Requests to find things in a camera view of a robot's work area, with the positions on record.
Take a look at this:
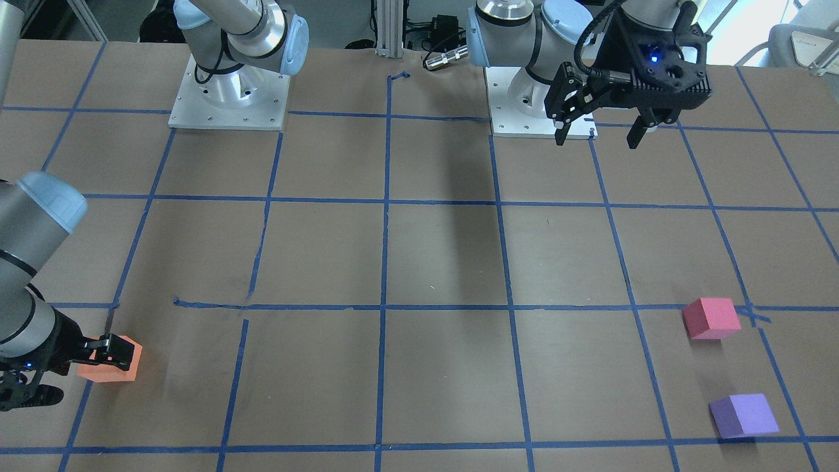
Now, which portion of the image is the purple foam cube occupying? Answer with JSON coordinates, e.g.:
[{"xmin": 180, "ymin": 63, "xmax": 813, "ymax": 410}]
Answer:
[{"xmin": 709, "ymin": 393, "xmax": 780, "ymax": 439}]

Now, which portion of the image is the aluminium frame post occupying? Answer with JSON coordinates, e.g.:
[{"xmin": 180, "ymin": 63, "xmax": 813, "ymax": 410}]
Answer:
[{"xmin": 374, "ymin": 0, "xmax": 406, "ymax": 59}]

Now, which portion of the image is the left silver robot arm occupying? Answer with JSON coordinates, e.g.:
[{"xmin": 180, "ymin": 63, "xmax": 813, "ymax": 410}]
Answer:
[{"xmin": 467, "ymin": 1, "xmax": 713, "ymax": 149}]

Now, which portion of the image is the pink foam cube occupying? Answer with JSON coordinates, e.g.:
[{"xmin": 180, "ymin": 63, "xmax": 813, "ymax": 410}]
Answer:
[{"xmin": 681, "ymin": 298, "xmax": 742, "ymax": 340}]

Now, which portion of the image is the silver cylindrical connector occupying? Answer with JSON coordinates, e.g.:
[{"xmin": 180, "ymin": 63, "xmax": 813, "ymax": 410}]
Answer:
[{"xmin": 422, "ymin": 45, "xmax": 469, "ymax": 71}]

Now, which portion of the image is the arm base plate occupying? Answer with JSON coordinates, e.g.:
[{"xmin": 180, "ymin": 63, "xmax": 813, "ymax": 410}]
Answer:
[
  {"xmin": 484, "ymin": 66, "xmax": 598, "ymax": 140},
  {"xmin": 168, "ymin": 56, "xmax": 291, "ymax": 132}
]

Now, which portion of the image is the black power box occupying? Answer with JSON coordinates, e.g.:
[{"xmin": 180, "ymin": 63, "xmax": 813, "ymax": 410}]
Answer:
[{"xmin": 428, "ymin": 14, "xmax": 459, "ymax": 46}]

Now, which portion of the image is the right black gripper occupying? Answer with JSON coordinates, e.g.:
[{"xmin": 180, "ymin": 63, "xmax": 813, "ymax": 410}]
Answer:
[{"xmin": 1, "ymin": 309, "xmax": 134, "ymax": 412}]

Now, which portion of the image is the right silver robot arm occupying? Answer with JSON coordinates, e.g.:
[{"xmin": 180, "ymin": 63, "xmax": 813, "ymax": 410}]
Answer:
[{"xmin": 1, "ymin": 1, "xmax": 309, "ymax": 412}]

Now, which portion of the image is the orange foam cube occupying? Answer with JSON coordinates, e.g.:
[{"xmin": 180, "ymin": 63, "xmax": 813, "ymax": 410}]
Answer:
[{"xmin": 76, "ymin": 335, "xmax": 143, "ymax": 384}]

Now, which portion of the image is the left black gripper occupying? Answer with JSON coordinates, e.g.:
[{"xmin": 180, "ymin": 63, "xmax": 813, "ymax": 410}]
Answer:
[{"xmin": 543, "ymin": 8, "xmax": 712, "ymax": 149}]

